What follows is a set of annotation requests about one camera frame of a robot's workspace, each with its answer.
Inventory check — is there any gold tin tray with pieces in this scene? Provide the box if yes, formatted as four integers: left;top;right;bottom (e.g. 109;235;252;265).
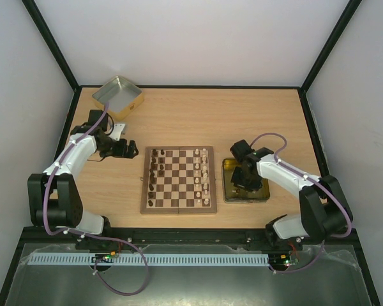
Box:
222;158;270;203

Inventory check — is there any wooden chess board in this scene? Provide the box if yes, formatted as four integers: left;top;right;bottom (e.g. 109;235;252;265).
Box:
140;146;217;215

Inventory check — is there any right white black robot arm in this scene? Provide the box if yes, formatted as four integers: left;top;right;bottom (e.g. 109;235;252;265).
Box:
230;140;353;250

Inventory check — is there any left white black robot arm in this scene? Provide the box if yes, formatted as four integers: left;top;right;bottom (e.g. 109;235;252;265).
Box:
27;110;139;237

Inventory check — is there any empty silver gold tin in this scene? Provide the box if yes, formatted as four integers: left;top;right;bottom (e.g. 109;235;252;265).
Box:
92;76;144;122

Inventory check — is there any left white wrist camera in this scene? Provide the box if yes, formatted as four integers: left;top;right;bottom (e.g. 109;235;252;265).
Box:
109;123;126;141

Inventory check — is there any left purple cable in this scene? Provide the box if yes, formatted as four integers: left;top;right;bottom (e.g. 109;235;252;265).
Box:
43;101;149;296

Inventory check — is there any purple cable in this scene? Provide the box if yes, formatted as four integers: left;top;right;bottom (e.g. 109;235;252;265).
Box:
250;132;354;274
43;101;149;296

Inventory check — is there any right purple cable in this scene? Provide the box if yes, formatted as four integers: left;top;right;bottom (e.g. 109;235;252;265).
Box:
250;132;354;274

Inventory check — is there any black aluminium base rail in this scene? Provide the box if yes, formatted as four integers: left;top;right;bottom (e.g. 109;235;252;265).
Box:
19;225;358;251

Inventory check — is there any grey slotted cable duct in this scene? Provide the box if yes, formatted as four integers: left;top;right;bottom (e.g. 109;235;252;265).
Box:
27;252;269;266

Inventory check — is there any black cage frame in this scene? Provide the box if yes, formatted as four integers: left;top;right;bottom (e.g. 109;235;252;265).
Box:
0;0;381;306

